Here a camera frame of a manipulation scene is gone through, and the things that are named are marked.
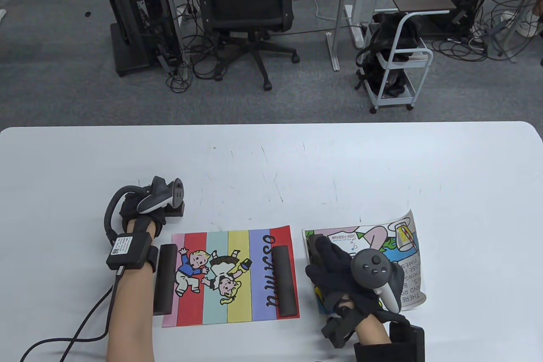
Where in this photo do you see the black glove sensor block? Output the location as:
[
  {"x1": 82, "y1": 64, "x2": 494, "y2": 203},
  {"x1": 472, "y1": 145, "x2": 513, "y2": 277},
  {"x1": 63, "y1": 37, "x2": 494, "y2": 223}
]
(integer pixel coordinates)
[{"x1": 321, "y1": 307, "x2": 361, "y2": 349}]

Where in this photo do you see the person's right forearm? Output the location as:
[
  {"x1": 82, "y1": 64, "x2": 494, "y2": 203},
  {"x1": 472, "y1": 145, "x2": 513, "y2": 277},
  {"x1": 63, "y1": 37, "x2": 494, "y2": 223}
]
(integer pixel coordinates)
[{"x1": 354, "y1": 313, "x2": 393, "y2": 345}]

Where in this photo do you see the black bag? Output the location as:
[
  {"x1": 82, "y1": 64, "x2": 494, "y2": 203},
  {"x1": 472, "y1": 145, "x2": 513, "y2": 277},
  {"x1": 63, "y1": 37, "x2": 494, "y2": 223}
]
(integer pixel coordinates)
[{"x1": 355, "y1": 13, "x2": 425, "y2": 97}]

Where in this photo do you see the white desk leg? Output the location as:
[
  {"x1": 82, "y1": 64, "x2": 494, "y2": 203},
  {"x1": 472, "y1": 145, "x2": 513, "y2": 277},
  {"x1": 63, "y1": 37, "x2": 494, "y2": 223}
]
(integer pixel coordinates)
[
  {"x1": 326, "y1": 0, "x2": 355, "y2": 72},
  {"x1": 344, "y1": 0, "x2": 382, "y2": 49}
]

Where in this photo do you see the person's right hand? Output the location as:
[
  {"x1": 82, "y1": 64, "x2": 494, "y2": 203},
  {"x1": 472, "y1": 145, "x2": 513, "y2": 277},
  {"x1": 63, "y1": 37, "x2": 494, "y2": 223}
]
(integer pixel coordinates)
[{"x1": 305, "y1": 236, "x2": 386, "y2": 317}]

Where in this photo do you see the person's left forearm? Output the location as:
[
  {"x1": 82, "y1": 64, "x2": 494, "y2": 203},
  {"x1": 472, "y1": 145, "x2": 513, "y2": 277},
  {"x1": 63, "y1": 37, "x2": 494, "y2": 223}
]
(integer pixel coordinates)
[{"x1": 106, "y1": 216, "x2": 158, "y2": 362}]

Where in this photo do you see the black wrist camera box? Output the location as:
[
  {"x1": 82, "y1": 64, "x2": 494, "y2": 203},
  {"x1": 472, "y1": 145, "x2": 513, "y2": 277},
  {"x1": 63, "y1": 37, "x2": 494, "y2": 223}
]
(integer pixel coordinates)
[{"x1": 106, "y1": 233, "x2": 160, "y2": 270}]

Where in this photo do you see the pink cartoon poster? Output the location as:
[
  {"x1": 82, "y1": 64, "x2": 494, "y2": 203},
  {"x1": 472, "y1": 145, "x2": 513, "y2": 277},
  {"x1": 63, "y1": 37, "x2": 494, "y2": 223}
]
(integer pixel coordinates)
[{"x1": 302, "y1": 209, "x2": 427, "y2": 316}]

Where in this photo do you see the black computer tower stand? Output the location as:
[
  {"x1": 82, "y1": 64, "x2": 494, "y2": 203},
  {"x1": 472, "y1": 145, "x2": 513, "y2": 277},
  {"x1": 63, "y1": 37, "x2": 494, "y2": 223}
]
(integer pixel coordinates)
[{"x1": 55, "y1": 0, "x2": 181, "y2": 78}]

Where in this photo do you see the black tracking controller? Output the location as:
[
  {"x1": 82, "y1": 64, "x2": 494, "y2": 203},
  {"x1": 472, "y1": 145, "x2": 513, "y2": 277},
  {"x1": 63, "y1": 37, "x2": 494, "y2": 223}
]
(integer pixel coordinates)
[
  {"x1": 137, "y1": 176, "x2": 185, "y2": 215},
  {"x1": 350, "y1": 250, "x2": 406, "y2": 314}
]

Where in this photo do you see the white rolling cart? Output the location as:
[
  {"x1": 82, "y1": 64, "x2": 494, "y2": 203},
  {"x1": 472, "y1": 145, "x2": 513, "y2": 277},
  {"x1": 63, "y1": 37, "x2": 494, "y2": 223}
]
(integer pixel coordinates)
[{"x1": 367, "y1": 22, "x2": 434, "y2": 114}]

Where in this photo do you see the black floor cable bundle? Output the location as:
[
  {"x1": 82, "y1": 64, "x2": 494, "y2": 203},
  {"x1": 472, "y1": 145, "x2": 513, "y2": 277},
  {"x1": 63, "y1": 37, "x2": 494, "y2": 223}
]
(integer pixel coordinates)
[
  {"x1": 163, "y1": 10, "x2": 221, "y2": 93},
  {"x1": 431, "y1": 0, "x2": 543, "y2": 63}
]

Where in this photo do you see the person's left hand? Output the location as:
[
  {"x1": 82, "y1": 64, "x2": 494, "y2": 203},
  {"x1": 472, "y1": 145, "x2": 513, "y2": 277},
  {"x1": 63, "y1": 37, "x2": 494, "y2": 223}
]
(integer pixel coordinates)
[{"x1": 119, "y1": 184, "x2": 168, "y2": 237}]

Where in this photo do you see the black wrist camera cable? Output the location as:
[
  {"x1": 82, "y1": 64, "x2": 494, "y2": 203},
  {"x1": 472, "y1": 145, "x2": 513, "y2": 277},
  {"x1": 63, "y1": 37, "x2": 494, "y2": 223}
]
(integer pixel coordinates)
[{"x1": 19, "y1": 267, "x2": 123, "y2": 362}]

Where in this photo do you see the black wrist camera band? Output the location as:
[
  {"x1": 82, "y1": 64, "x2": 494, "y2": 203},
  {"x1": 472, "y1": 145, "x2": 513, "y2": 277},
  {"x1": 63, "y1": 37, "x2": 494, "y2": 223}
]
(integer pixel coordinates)
[{"x1": 354, "y1": 322, "x2": 425, "y2": 362}]

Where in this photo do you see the striped cartoon poster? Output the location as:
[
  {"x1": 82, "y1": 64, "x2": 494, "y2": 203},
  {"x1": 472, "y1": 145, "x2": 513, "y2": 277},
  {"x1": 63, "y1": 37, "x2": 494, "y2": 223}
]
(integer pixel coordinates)
[{"x1": 161, "y1": 225, "x2": 300, "y2": 328}]

